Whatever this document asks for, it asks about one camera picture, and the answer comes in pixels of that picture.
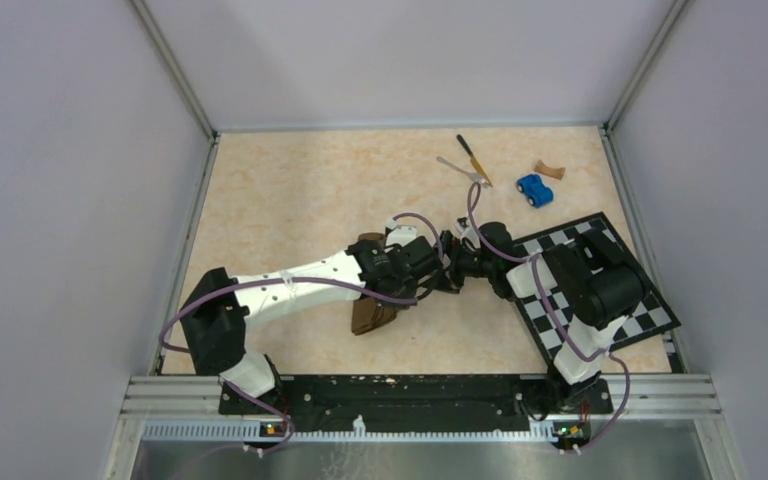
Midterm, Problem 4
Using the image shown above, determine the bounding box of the aluminium frame rail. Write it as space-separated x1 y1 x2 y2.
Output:
620 373 723 420

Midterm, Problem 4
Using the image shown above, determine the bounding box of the black white checkerboard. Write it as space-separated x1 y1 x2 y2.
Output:
514 213 681 373

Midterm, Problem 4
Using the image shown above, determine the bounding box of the brown cloth napkin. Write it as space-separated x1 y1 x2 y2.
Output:
349 232 397 335

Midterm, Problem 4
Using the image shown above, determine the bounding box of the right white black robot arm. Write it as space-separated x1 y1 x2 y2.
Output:
437 222 649 412

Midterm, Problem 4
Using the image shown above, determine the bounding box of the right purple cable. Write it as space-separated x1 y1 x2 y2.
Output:
466 182 632 453

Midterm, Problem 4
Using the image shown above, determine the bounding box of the blue toy car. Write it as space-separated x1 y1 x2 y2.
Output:
516 174 554 208

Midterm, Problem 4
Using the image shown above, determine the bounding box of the purple cable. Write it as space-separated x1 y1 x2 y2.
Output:
158 212 446 458
466 182 632 453

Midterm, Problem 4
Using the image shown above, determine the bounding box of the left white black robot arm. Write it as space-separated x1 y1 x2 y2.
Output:
174 225 445 415

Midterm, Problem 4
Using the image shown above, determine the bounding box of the black-handled knife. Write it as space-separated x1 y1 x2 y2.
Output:
456 134 493 187

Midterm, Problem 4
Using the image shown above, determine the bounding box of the small brown wooden piece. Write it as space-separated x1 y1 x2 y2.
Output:
533 160 566 180

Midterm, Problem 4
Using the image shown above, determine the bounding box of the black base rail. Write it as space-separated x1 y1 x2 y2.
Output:
218 374 614 433

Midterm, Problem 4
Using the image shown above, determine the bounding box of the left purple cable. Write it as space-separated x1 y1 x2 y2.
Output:
158 212 446 458

